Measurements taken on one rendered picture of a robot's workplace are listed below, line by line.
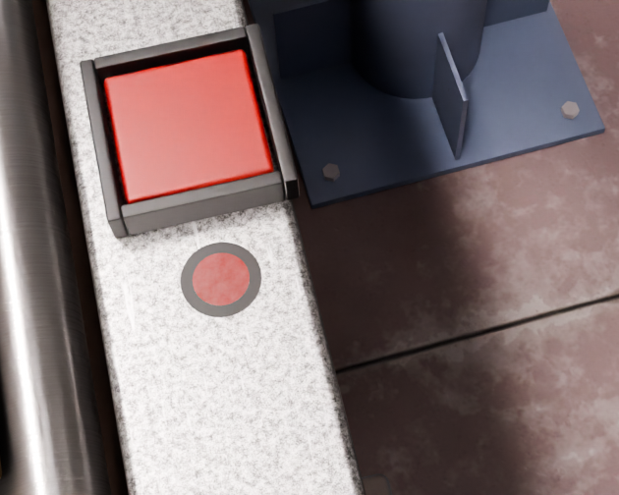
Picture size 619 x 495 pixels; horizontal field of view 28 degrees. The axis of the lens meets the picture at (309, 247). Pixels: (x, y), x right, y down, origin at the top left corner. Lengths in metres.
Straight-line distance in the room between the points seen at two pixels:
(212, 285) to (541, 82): 1.15
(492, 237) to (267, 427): 1.06
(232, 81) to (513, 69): 1.12
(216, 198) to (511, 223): 1.05
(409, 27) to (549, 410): 0.47
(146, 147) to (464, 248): 1.02
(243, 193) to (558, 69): 1.16
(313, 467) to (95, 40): 0.21
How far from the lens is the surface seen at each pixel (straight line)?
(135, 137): 0.50
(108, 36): 0.55
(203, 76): 0.51
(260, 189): 0.48
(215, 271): 0.48
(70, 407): 0.48
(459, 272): 1.48
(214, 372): 0.47
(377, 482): 0.54
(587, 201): 1.54
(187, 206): 0.48
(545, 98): 1.59
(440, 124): 1.56
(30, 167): 0.52
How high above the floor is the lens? 1.36
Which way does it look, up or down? 65 degrees down
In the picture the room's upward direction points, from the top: 6 degrees counter-clockwise
